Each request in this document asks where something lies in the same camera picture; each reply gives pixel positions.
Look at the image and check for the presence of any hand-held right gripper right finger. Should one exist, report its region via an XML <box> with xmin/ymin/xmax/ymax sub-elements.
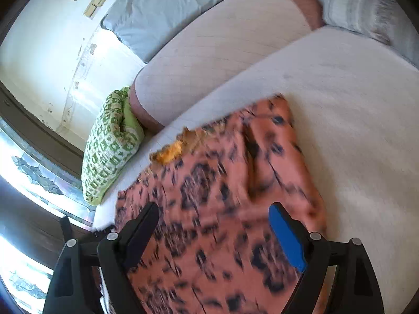
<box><xmin>268</xmin><ymin>202</ymin><xmax>385</xmax><ymax>314</ymax></box>

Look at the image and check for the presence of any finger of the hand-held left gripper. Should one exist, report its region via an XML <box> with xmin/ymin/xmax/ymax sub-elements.
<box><xmin>59</xmin><ymin>216</ymin><xmax>113</xmax><ymax>246</ymax></box>

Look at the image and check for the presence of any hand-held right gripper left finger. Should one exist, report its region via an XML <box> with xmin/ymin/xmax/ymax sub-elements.
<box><xmin>42</xmin><ymin>202</ymin><xmax>161</xmax><ymax>314</ymax></box>

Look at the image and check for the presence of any orange black floral cloth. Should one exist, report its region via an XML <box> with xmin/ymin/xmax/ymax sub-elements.
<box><xmin>113</xmin><ymin>93</ymin><xmax>328</xmax><ymax>314</ymax></box>

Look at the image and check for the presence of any leaded glass window pane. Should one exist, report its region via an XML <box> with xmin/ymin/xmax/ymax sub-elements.
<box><xmin>0</xmin><ymin>232</ymin><xmax>54</xmax><ymax>311</ymax></box>
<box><xmin>0</xmin><ymin>118</ymin><xmax>95</xmax><ymax>229</ymax></box>

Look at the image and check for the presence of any green white patterned quilted pillow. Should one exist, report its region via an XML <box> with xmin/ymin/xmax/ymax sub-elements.
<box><xmin>81</xmin><ymin>87</ymin><xmax>145</xmax><ymax>206</ymax></box>

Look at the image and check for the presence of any white quilted mattress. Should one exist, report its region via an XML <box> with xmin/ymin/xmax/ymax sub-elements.
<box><xmin>93</xmin><ymin>26</ymin><xmax>419</xmax><ymax>314</ymax></box>

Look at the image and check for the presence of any pink cylindrical bolster cushion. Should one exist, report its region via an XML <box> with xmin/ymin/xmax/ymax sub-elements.
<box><xmin>129</xmin><ymin>0</ymin><xmax>324</xmax><ymax>134</ymax></box>

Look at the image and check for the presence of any light blue pillow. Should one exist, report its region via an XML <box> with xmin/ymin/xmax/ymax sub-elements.
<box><xmin>100</xmin><ymin>0</ymin><xmax>272</xmax><ymax>63</ymax></box>

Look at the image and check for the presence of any white grey striped pillow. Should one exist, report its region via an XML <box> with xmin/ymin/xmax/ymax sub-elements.
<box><xmin>322</xmin><ymin>0</ymin><xmax>419</xmax><ymax>69</ymax></box>

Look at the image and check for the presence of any beige wall switch plate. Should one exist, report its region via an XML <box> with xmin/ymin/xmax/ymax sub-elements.
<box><xmin>83</xmin><ymin>0</ymin><xmax>110</xmax><ymax>18</ymax></box>

